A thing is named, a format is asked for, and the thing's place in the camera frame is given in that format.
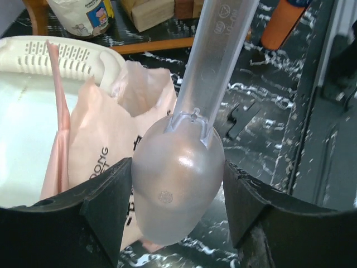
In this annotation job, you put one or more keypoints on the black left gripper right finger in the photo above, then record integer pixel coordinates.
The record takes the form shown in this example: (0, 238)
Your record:
(272, 229)

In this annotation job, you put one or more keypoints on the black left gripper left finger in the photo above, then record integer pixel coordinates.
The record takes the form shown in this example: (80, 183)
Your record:
(81, 227)

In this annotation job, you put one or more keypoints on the pink cat litter bag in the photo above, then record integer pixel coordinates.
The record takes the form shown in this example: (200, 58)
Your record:
(105, 126)

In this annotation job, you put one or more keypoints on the clear plastic scoop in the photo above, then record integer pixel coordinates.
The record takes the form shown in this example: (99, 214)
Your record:
(177, 167)

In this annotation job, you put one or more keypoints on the beige plastic litter box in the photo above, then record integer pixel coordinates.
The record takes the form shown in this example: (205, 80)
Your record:
(28, 105)

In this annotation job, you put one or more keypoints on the white printed cup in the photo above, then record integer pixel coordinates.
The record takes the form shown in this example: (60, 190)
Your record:
(83, 18)

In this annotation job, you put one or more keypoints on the orange blue bottle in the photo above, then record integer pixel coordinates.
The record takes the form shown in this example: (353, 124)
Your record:
(283, 21)

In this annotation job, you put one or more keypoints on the light wooden block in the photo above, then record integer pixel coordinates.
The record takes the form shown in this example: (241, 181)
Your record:
(147, 14)

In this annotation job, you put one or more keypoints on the orange wooden rack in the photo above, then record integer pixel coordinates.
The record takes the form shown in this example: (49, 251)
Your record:
(122, 36)

